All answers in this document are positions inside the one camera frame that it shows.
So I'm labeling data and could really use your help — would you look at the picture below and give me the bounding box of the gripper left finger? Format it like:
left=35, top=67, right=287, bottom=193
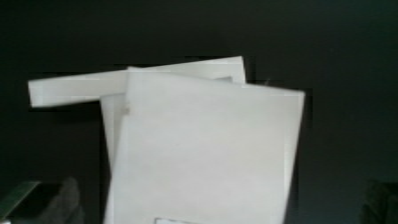
left=0, top=178, right=84, bottom=224

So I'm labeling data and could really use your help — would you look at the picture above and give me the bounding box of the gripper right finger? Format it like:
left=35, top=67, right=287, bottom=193
left=362, top=181, right=398, bottom=224

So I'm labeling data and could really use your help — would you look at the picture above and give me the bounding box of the small white tagged box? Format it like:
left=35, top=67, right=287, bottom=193
left=107, top=72, right=305, bottom=224

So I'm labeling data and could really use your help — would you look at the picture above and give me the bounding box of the white cabinet body box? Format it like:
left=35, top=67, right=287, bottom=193
left=29, top=56, right=246, bottom=162

